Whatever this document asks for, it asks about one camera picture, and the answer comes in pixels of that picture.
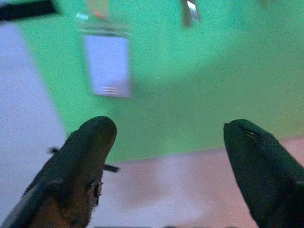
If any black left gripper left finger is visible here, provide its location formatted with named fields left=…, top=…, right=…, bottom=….
left=0, top=115, right=119, bottom=228

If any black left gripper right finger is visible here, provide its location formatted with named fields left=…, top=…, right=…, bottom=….
left=223, top=118, right=304, bottom=228

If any green paper wall sheet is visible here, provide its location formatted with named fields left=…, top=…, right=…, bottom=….
left=19, top=0, right=304, bottom=164

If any black tape strip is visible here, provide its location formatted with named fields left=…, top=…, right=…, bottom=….
left=0, top=0, right=60, bottom=21

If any red headed key on ring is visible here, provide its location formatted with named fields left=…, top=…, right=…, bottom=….
left=181, top=0, right=201, bottom=28

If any white card in clear holder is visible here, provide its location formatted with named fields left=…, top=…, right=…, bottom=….
left=76, top=13, right=133, bottom=98

